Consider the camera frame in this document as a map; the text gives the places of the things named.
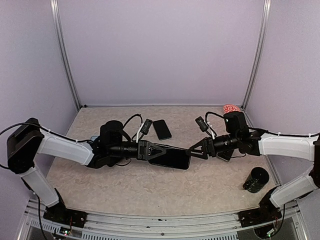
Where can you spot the red and white patterned bowl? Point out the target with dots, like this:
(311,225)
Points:
(228,108)

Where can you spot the right aluminium frame post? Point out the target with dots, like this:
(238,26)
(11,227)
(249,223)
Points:
(258,53)

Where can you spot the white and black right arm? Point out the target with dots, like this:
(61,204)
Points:
(261,142)

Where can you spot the front aluminium rail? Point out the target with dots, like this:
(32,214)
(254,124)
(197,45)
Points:
(109,226)

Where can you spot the white-edged black smartphone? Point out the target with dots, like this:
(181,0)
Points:
(225,156)

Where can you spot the aluminium frame post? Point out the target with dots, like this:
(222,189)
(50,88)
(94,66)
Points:
(258,53)
(63,52)

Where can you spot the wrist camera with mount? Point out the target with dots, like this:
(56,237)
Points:
(205,127)
(142,131)

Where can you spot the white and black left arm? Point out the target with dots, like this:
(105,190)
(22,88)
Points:
(31,139)

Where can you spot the light blue phone case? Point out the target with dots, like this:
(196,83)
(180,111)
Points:
(93,138)

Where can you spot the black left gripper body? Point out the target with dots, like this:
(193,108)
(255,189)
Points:
(141,149)

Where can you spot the green-edged black smartphone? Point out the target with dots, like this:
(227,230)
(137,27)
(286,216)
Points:
(161,129)

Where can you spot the black phone case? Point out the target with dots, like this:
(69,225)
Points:
(175,158)

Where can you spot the left aluminium frame post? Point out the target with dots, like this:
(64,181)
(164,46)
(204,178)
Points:
(63,52)

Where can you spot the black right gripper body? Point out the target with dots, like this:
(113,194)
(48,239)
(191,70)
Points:
(212,152)

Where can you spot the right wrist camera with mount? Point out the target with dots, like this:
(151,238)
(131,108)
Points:
(205,127)

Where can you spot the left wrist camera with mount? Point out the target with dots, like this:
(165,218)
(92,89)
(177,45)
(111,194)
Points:
(142,131)

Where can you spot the black cup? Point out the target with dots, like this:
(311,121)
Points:
(256,180)

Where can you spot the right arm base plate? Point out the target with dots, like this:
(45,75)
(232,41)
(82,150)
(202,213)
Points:
(264,213)

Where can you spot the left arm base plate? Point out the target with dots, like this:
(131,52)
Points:
(59,213)

